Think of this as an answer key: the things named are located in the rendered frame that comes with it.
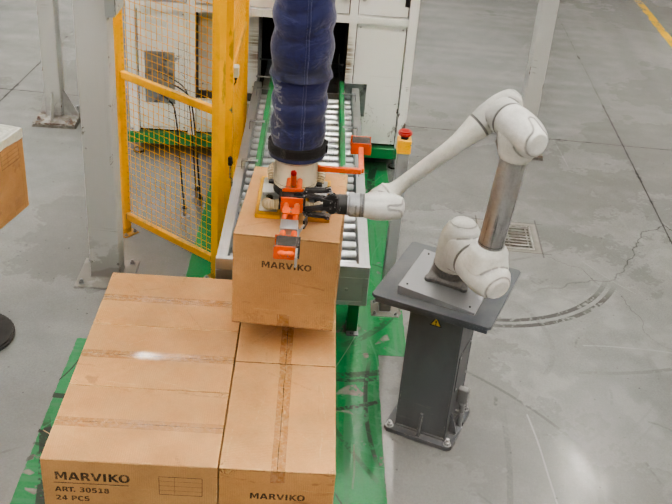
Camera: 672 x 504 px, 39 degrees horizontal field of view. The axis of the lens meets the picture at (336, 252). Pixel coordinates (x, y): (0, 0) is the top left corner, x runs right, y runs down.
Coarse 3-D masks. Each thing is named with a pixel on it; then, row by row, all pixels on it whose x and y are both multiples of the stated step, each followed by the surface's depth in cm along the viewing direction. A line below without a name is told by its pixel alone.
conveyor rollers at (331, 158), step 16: (272, 112) 593; (336, 112) 602; (256, 128) 569; (336, 128) 578; (256, 144) 547; (336, 144) 556; (272, 160) 531; (320, 160) 539; (336, 160) 540; (352, 160) 540; (352, 176) 525; (352, 192) 502; (240, 208) 477; (352, 224) 471; (352, 240) 463; (352, 256) 447
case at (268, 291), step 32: (256, 192) 380; (256, 224) 356; (320, 224) 360; (256, 256) 354; (320, 256) 352; (256, 288) 361; (288, 288) 360; (320, 288) 359; (256, 320) 368; (288, 320) 367; (320, 320) 366
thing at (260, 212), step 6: (264, 180) 384; (270, 180) 379; (258, 192) 377; (258, 198) 371; (270, 198) 366; (276, 198) 371; (258, 204) 367; (258, 210) 362; (264, 210) 362; (270, 210) 362; (276, 210) 362; (258, 216) 361; (264, 216) 361; (270, 216) 361; (276, 216) 361
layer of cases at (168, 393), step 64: (128, 320) 387; (192, 320) 390; (128, 384) 351; (192, 384) 354; (256, 384) 357; (320, 384) 360; (64, 448) 319; (128, 448) 322; (192, 448) 324; (256, 448) 326; (320, 448) 329
